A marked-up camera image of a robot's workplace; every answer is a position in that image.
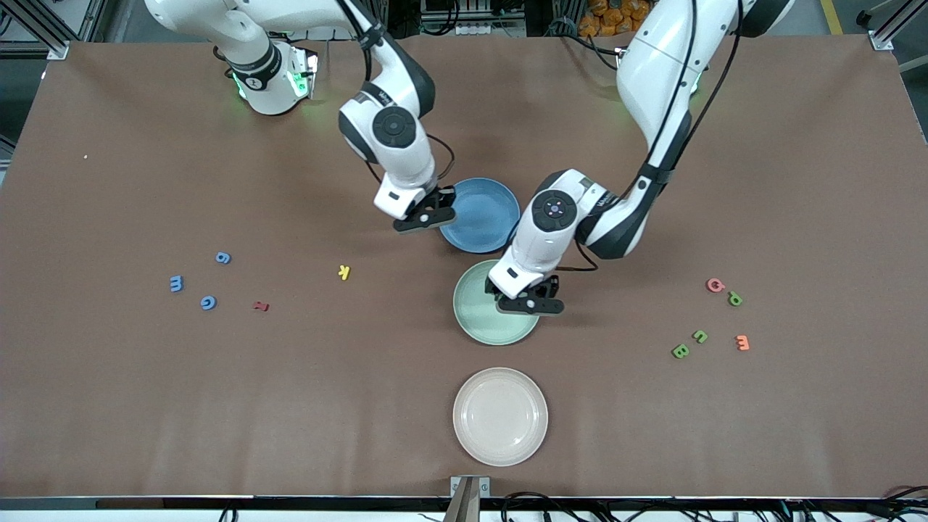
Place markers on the orange letter E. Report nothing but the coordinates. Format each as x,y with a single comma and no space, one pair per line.
742,342

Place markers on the green letter P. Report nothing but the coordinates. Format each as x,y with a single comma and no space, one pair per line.
735,298

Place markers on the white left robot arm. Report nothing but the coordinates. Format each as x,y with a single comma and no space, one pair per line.
652,65

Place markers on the light green plate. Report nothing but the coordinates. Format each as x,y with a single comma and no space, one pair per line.
478,319

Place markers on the pink letter G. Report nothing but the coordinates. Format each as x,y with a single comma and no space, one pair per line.
710,285

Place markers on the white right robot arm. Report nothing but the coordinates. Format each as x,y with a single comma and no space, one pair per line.
395,127

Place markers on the pale pink plate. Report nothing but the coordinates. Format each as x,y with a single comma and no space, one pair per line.
500,417

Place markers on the bag of orange fruits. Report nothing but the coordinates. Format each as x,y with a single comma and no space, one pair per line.
616,18

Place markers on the brown paper table cover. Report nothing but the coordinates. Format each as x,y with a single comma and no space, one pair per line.
217,399

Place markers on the green letter B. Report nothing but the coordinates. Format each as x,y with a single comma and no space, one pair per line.
680,351

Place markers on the grey power strip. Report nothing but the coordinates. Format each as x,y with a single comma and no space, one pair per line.
478,30

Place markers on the blue letter E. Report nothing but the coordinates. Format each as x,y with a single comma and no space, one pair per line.
176,283

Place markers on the blue letter G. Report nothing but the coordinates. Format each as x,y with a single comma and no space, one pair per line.
204,303

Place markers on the aluminium frame post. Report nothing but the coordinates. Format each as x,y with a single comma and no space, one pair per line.
58,49
881,40

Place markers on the metal table edge rail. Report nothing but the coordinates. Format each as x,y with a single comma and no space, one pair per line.
217,502

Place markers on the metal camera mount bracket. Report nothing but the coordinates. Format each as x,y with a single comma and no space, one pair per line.
470,487

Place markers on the blue plate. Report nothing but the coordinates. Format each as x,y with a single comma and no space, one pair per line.
486,217

